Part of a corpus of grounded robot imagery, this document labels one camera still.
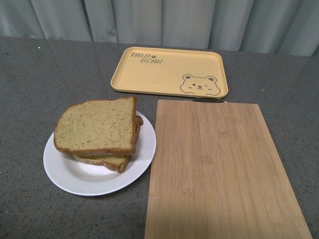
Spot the bread slice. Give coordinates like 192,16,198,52
54,96,137,156
73,113,144,173

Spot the white round plate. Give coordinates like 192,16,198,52
43,112,157,196

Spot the yellow bear tray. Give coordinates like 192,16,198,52
111,47,228,99

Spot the bamboo cutting board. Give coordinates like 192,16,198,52
145,100,311,239

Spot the grey curtain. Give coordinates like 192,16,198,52
0,0,319,56

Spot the metal cutting board handle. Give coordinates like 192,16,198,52
192,98,226,103

